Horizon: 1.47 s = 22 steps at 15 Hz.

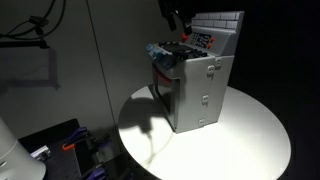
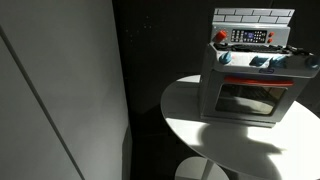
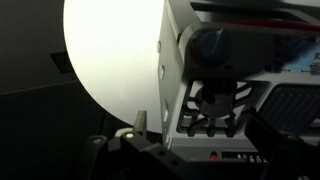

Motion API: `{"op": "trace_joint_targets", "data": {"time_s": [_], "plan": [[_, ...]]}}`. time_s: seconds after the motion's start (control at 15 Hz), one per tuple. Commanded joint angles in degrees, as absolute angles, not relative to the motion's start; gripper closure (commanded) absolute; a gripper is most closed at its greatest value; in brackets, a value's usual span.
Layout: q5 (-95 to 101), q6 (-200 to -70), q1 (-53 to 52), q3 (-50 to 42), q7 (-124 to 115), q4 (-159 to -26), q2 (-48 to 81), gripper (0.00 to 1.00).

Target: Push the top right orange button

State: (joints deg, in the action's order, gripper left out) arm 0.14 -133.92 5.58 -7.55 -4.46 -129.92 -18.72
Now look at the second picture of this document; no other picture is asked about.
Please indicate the orange toy oven button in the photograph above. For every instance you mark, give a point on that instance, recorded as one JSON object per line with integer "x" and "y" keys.
{"x": 271, "y": 33}
{"x": 269, "y": 40}

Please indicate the grey toy oven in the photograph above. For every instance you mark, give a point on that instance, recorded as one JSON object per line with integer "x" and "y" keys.
{"x": 208, "y": 100}

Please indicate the blue toy stove knob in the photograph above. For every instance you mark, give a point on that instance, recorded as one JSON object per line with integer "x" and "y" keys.
{"x": 258, "y": 60}
{"x": 313, "y": 62}
{"x": 226, "y": 57}
{"x": 278, "y": 61}

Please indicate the red round toy knob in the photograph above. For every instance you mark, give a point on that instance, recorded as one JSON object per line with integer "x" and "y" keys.
{"x": 220, "y": 35}

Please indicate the white table leg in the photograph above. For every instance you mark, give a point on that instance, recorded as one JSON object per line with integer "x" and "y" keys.
{"x": 208, "y": 171}

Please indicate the black toy stove burner grate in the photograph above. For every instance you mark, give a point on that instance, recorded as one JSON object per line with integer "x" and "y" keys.
{"x": 253, "y": 48}

